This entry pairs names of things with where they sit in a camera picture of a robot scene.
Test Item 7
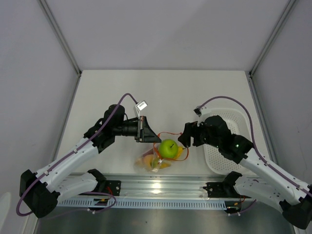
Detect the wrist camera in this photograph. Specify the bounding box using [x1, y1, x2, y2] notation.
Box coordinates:
[134, 100, 148, 117]
[194, 106, 211, 126]

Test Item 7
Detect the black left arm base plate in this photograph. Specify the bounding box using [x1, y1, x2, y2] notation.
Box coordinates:
[96, 180, 121, 196]

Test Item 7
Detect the green apple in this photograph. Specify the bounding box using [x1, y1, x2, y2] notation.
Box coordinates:
[158, 139, 178, 158]

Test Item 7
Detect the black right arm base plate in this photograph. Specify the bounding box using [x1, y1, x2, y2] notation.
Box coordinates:
[203, 182, 237, 198]

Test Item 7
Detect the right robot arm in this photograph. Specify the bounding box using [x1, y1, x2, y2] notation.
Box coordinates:
[178, 116, 312, 230]

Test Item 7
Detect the white perforated plastic basket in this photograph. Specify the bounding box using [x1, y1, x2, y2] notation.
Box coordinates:
[202, 109, 253, 174]

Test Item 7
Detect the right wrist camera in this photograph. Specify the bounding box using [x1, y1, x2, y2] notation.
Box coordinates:
[194, 106, 211, 126]

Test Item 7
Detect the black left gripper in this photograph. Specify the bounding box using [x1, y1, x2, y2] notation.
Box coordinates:
[113, 116, 161, 143]

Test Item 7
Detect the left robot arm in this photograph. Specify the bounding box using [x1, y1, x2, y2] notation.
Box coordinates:
[19, 104, 161, 218]

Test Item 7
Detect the left aluminium frame post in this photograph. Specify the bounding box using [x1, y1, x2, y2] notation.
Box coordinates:
[38, 0, 81, 75]

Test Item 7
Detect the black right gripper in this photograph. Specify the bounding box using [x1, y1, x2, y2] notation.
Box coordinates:
[178, 121, 221, 149]

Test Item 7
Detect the aluminium front rail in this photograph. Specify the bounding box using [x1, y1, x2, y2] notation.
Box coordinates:
[65, 174, 244, 202]

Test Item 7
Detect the clear orange zip top bag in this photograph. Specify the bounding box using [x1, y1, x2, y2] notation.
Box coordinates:
[134, 131, 189, 173]

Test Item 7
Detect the small yellow orange fruit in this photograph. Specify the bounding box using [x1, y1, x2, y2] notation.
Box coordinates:
[159, 161, 171, 169]

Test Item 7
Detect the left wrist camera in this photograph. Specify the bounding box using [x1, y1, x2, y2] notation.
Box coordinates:
[134, 100, 148, 117]

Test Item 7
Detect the right aluminium frame post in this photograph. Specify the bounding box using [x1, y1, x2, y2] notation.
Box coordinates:
[248, 0, 299, 75]

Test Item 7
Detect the aluminium frame post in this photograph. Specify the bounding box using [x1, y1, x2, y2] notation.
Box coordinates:
[248, 0, 299, 75]
[38, 0, 81, 75]

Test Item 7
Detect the white slotted cable duct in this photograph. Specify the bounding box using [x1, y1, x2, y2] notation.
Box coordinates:
[58, 197, 227, 210]

